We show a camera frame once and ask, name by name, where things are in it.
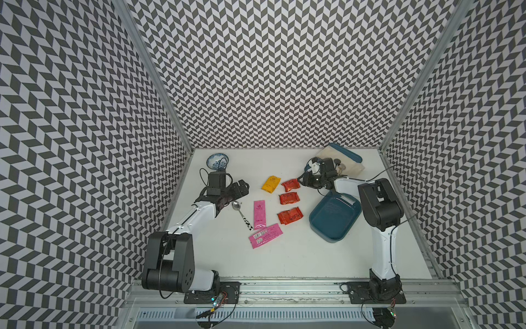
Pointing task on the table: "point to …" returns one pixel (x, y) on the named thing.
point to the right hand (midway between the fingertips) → (300, 181)
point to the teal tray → (345, 152)
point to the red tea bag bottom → (290, 216)
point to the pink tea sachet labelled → (263, 236)
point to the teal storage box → (332, 217)
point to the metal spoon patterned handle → (236, 205)
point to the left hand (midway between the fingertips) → (241, 189)
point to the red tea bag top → (292, 184)
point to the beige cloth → (344, 164)
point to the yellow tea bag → (271, 184)
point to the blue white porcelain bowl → (217, 161)
